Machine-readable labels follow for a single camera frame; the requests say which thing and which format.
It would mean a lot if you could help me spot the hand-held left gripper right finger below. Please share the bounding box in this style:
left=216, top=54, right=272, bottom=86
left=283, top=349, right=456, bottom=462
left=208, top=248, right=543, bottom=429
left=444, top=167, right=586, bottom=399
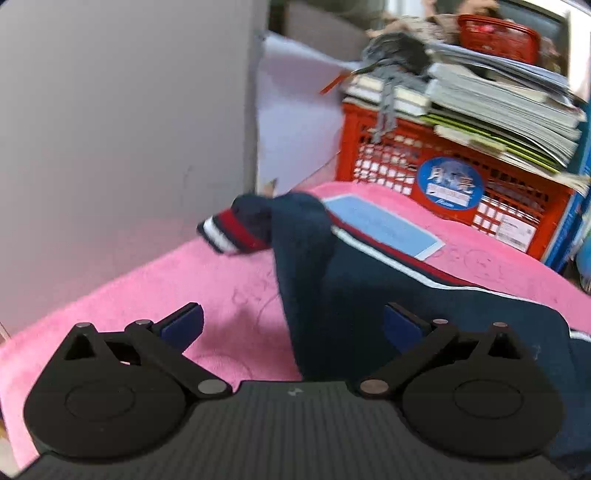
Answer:
left=355, top=302, right=532, bottom=400

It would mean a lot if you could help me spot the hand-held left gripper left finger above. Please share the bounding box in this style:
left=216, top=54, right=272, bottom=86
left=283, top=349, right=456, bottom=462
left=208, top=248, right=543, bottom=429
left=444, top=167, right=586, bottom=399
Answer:
left=55, top=302, right=233, bottom=401

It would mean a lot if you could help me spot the navy and white jacket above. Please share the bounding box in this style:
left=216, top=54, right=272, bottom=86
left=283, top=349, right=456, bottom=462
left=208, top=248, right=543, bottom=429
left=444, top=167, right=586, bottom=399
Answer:
left=196, top=191, right=591, bottom=480

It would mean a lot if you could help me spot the pink blanket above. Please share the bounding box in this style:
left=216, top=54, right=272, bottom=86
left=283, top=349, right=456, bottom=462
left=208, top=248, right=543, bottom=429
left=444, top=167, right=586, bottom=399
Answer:
left=0, top=180, right=591, bottom=477

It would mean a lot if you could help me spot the light blue paper card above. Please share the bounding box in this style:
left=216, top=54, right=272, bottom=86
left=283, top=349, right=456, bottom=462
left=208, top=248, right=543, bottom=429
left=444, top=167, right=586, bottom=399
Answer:
left=320, top=194, right=447, bottom=260

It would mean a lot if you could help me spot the red plastic crate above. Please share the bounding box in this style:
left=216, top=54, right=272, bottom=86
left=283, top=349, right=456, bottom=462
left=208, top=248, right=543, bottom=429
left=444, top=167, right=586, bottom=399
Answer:
left=335, top=102, right=574, bottom=262

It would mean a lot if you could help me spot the row of colourful books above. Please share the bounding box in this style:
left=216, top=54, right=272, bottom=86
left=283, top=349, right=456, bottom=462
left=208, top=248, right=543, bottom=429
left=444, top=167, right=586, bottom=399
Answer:
left=541, top=99, right=591, bottom=278

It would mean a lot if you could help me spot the white paper sheet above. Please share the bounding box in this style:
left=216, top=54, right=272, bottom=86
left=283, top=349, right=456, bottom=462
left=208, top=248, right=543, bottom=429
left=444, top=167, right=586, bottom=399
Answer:
left=255, top=31, right=352, bottom=195

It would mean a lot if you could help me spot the stack of magazines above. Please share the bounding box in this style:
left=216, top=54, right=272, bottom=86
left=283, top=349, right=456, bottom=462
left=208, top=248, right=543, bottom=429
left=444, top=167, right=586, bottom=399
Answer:
left=341, top=41, right=590, bottom=195

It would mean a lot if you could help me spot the grey knitted scarf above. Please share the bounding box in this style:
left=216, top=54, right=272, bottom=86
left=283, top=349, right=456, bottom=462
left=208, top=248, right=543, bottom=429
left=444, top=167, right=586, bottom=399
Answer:
left=361, top=29, right=433, bottom=145

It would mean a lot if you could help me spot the red wire basket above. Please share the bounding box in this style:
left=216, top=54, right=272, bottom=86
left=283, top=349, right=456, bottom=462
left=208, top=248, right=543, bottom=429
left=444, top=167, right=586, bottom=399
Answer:
left=456, top=14, right=542, bottom=66

